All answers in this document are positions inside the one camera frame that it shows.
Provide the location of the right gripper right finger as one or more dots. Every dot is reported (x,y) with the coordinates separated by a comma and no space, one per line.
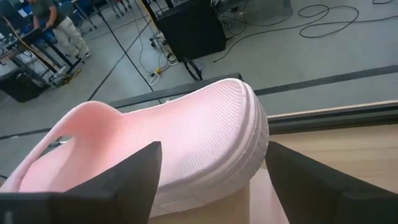
(326,199)

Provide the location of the wooden shelf with black frame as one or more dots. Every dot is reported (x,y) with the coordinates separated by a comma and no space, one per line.
(217,205)

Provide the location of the black floor case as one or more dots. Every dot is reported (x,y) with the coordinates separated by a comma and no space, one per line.
(21,87)

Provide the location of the person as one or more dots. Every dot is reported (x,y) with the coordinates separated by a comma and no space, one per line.
(62,25)

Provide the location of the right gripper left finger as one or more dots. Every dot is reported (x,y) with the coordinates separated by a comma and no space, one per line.
(109,199)

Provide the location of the black aluminium rig frame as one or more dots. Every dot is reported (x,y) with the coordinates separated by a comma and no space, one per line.
(342,119)

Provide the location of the black equipment box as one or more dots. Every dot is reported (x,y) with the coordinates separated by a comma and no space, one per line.
(192,31)

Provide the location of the black workbench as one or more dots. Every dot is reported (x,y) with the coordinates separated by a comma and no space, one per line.
(34,35)

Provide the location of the pink rubber slide sandal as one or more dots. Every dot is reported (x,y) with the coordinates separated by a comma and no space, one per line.
(202,124)

